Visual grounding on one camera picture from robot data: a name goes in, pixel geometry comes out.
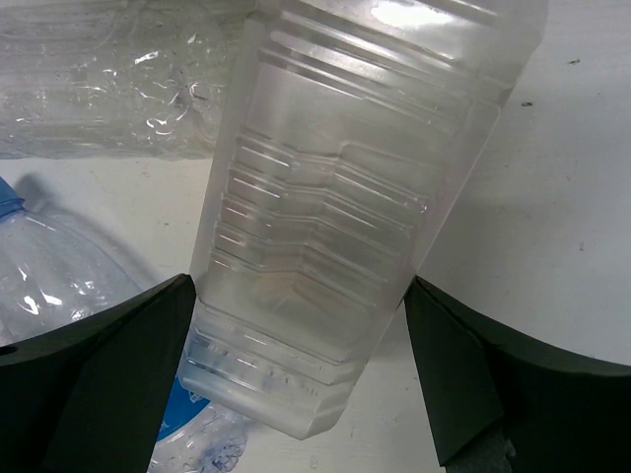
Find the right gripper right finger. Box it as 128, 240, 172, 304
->
404, 279, 630, 472

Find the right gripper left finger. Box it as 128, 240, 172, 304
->
1, 274, 196, 472

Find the blue label water bottle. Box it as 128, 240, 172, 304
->
1, 182, 247, 472

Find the square frosted bottle white cap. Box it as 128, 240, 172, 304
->
179, 1, 548, 439

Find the clear ribbed bottle white cap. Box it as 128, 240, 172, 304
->
1, 1, 253, 159

